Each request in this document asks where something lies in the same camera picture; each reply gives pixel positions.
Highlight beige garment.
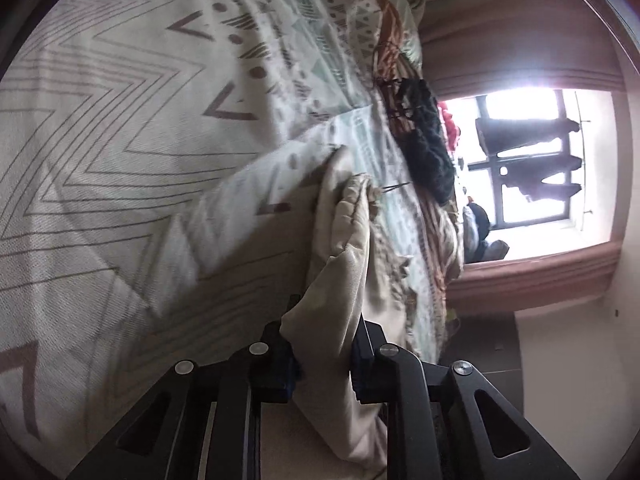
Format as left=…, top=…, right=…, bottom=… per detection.
left=262, top=144, right=396, bottom=480

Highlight patterned white blanket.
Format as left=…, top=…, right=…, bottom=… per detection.
left=0, top=0, right=453, bottom=480

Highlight window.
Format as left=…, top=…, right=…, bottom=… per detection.
left=440, top=87, right=617, bottom=262

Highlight black knitted garment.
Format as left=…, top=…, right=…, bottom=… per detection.
left=395, top=77, right=457, bottom=206

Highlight hanging dark clothes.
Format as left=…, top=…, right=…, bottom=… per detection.
left=474, top=116, right=585, bottom=202

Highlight red cloth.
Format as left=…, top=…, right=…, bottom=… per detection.
left=437, top=100, right=462, bottom=154

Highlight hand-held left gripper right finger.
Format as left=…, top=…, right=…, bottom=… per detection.
left=350, top=319, right=583, bottom=480

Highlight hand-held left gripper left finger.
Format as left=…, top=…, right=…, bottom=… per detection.
left=65, top=321, right=304, bottom=480

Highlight dark clothing pile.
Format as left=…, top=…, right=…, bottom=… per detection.
left=462, top=202, right=511, bottom=264

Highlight pink curtain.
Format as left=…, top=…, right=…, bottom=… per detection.
left=419, top=0, right=628, bottom=313

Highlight black wire clothes hanger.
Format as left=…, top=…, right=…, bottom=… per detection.
left=375, top=77, right=422, bottom=122

